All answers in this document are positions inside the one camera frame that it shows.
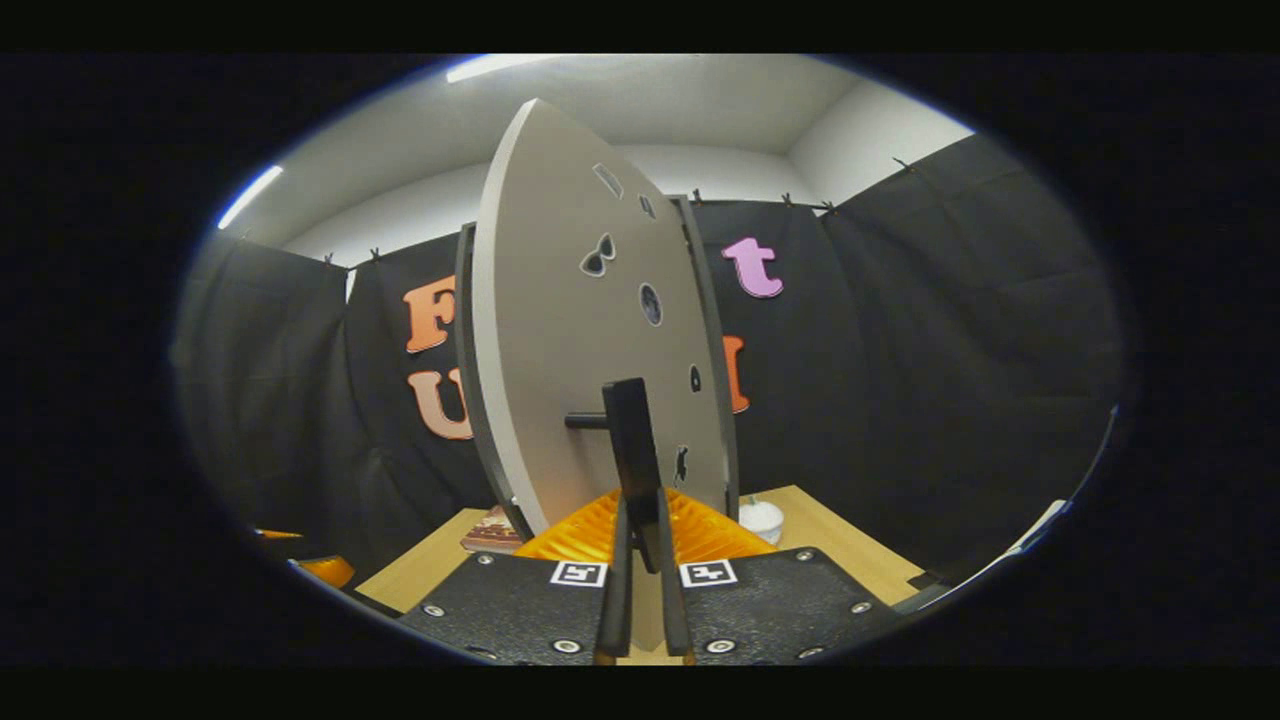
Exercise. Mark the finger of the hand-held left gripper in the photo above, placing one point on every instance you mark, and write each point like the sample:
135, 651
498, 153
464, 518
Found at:
330, 572
278, 534

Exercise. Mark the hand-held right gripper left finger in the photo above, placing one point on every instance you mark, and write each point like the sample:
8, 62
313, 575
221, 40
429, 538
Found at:
615, 600

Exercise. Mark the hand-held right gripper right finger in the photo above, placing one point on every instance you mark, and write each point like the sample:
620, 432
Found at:
672, 600

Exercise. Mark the grey cabinet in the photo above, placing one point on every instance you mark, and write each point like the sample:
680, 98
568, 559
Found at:
465, 350

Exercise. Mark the beige cabinet door with stickers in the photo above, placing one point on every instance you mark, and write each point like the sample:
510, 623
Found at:
560, 330

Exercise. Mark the white lidded cup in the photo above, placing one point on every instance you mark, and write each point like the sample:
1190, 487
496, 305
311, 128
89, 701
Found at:
762, 520

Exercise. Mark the black table edge clamp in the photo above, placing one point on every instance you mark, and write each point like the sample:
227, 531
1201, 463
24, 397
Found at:
922, 580

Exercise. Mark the black backdrop cloth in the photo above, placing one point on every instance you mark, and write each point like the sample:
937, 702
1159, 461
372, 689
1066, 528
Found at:
950, 350

